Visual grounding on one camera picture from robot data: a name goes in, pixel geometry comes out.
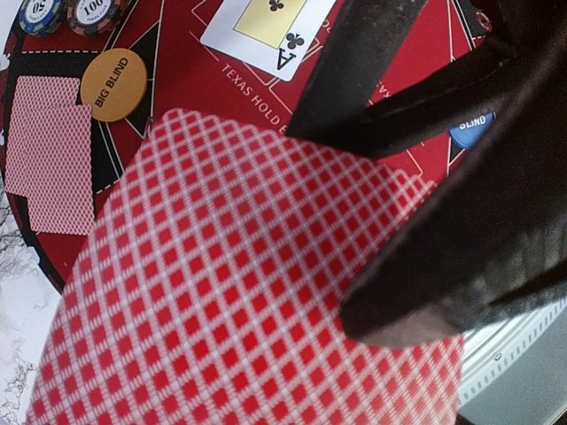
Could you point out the blue small blind button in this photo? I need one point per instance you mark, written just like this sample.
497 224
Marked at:
466 134

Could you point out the aluminium front rail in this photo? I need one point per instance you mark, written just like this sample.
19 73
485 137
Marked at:
514 371

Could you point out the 50 chips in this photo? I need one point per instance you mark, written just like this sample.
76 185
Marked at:
41 18

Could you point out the red card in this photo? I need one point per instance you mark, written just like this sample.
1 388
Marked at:
34 97

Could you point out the ace of clubs card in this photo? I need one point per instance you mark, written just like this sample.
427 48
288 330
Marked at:
270 35

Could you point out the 100 chips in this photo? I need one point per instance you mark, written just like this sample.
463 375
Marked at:
95 17

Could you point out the orange big blind button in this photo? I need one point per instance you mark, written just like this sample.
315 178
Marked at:
114 84

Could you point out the red playing card deck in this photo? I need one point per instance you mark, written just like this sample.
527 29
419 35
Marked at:
208 291

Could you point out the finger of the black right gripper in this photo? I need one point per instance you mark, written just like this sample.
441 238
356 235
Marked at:
490 243
362 44

